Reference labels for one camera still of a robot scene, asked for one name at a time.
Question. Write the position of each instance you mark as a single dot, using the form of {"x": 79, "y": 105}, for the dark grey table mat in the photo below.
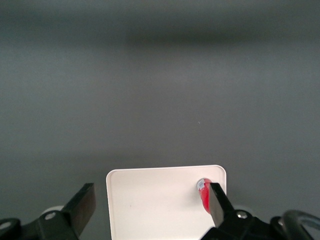
{"x": 160, "y": 87}

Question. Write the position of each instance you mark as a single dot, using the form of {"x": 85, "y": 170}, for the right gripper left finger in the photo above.
{"x": 75, "y": 215}

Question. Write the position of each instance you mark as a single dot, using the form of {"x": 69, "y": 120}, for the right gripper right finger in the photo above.
{"x": 225, "y": 215}

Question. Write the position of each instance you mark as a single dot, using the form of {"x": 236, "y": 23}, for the red coke bottle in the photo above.
{"x": 203, "y": 195}

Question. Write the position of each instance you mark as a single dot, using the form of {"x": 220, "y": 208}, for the beige plastic tray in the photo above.
{"x": 155, "y": 200}

